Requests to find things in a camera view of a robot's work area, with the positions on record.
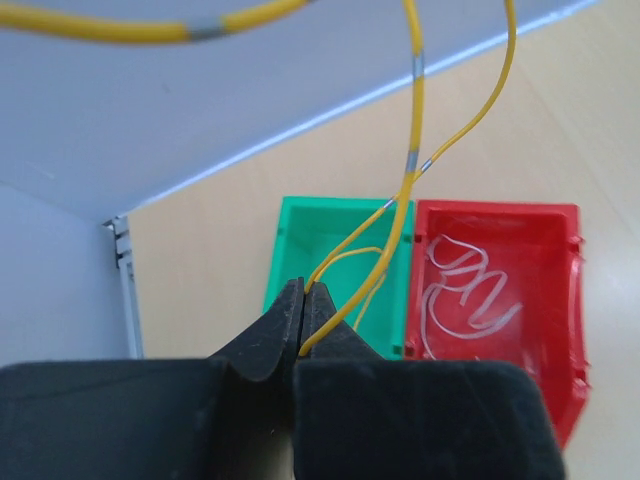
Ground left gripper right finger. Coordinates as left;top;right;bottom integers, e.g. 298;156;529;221
292;281;566;480

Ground yellow wire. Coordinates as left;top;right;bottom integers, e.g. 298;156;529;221
0;0;517;357

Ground white wire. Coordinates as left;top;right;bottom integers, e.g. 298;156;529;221
419;234;524;361

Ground aluminium frame rail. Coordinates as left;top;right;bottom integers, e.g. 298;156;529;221
104;216;144;359

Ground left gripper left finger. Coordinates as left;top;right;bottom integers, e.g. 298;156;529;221
1;279;305;479

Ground red bin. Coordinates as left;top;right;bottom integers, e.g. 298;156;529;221
403;200;590;446

